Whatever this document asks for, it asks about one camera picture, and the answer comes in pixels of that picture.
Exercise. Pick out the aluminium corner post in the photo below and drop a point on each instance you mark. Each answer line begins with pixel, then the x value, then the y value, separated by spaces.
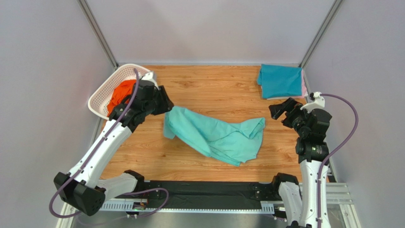
pixel 84 5
pixel 321 31

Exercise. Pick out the white plastic laundry basket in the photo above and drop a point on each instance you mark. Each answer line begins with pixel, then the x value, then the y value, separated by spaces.
pixel 99 100

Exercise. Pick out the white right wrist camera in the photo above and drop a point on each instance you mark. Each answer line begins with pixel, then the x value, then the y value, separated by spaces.
pixel 317 102

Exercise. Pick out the black base cloth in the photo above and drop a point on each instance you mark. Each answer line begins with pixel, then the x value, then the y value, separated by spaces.
pixel 215 194

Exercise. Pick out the right aluminium corner post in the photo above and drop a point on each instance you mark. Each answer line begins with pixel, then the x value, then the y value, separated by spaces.
pixel 321 31

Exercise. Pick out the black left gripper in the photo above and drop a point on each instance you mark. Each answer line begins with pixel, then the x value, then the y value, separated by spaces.
pixel 167 105

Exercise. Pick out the left aluminium corner post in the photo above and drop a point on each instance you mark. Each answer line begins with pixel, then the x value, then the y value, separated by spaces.
pixel 84 5

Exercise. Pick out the mint green t shirt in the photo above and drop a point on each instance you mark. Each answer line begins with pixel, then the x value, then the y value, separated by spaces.
pixel 231 143

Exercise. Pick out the folded teal t shirt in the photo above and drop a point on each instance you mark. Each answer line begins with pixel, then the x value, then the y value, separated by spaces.
pixel 280 81

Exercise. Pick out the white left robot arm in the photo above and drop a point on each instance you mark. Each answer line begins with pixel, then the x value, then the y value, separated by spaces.
pixel 82 187

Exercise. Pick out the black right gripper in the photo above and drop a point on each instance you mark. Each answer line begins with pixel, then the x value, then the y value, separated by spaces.
pixel 287 111

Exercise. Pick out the orange t shirt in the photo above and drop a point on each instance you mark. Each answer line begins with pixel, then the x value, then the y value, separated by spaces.
pixel 120 92

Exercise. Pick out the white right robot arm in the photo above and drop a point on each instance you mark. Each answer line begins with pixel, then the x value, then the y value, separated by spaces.
pixel 305 204

